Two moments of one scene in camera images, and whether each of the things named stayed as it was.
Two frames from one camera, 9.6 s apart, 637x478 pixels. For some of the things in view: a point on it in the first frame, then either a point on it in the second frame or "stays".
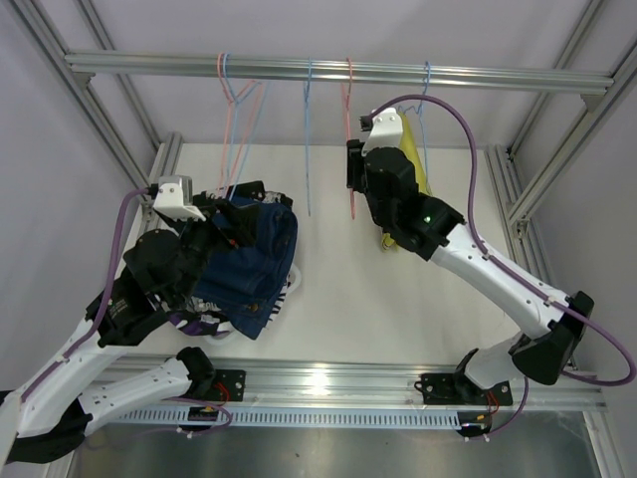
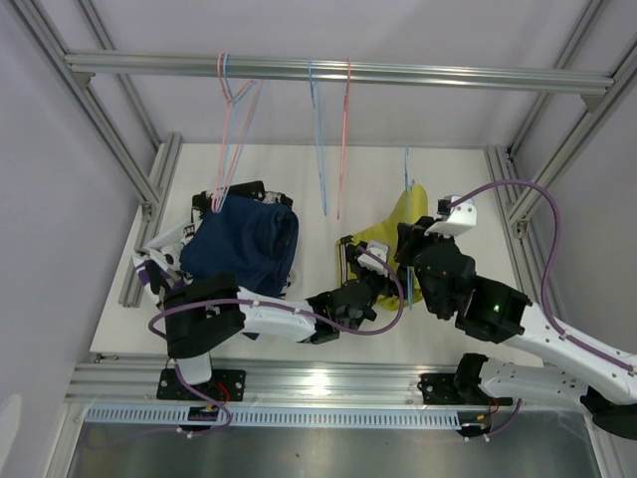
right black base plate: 450,388 stays
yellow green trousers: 409,148 -> 412,205
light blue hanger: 420,111 -> 406,166
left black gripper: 241,233 -> 388,287
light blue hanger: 308,94 -> 317,119
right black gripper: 354,163 -> 412,236
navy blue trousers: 246,283 stays
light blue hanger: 236,102 -> 238,117
